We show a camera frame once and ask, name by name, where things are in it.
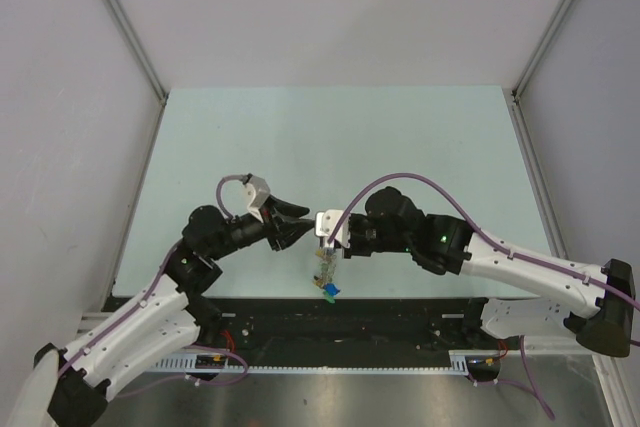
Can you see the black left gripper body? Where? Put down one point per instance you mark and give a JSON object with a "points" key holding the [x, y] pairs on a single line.
{"points": [[272, 226]]}

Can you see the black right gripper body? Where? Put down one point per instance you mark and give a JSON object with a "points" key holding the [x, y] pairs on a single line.
{"points": [[365, 239]]}

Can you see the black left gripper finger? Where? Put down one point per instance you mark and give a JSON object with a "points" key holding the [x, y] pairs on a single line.
{"points": [[288, 209], [292, 231]]}

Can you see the metal keyring with coloured tags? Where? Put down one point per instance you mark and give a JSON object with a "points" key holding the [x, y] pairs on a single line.
{"points": [[324, 278]]}

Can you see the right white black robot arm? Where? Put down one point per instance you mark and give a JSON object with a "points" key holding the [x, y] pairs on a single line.
{"points": [[589, 303]]}

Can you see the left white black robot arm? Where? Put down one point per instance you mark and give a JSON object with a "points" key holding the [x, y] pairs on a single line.
{"points": [[168, 314]]}

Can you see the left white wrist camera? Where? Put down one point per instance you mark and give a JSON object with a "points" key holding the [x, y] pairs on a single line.
{"points": [[257, 192]]}

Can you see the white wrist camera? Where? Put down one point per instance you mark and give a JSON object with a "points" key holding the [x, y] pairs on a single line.
{"points": [[257, 192], [332, 227]]}

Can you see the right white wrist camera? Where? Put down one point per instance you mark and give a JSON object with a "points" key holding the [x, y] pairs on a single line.
{"points": [[332, 227]]}

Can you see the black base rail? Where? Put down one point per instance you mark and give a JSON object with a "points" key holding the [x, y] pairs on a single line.
{"points": [[254, 324]]}

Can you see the white slotted cable duct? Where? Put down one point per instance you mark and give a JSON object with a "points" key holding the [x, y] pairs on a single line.
{"points": [[192, 363]]}

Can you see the aluminium frame post right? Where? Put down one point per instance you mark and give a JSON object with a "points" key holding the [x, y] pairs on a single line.
{"points": [[553, 27]]}

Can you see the aluminium frame post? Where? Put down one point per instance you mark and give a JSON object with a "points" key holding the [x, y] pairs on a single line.
{"points": [[553, 27], [128, 33]]}

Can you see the aluminium frame post left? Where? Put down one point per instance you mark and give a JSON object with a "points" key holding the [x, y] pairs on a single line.
{"points": [[128, 33]]}

